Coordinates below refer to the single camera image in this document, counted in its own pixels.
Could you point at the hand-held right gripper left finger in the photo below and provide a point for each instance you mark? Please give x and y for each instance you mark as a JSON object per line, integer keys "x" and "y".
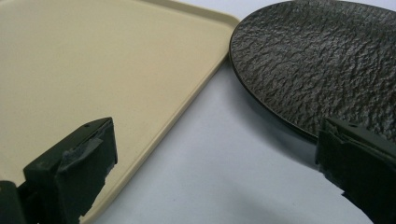
{"x": 71, "y": 174}

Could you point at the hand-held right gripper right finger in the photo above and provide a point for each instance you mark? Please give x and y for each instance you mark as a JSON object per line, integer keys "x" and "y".
{"x": 358, "y": 161}

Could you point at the black textured round plate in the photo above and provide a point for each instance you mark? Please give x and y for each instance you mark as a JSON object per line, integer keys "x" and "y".
{"x": 314, "y": 62}

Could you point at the beige plastic tray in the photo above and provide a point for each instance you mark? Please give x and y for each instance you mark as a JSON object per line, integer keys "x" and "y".
{"x": 93, "y": 71}

